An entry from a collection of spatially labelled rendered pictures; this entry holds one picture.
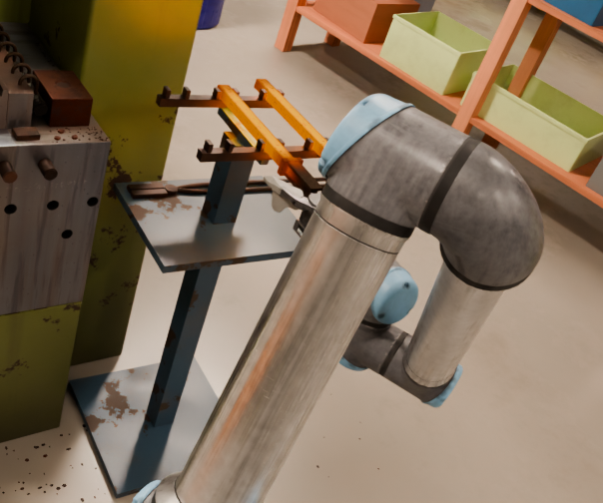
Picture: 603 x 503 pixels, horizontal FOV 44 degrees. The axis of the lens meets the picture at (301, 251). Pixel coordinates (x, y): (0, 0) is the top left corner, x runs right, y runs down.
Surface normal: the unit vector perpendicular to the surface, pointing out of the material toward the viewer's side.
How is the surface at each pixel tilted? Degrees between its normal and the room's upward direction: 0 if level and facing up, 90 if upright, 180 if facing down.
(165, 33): 90
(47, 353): 90
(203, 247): 0
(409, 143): 45
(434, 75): 90
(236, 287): 0
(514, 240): 73
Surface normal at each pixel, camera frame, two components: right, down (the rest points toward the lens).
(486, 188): 0.22, -0.01
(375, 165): -0.33, 0.10
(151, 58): 0.53, 0.62
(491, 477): 0.29, -0.77
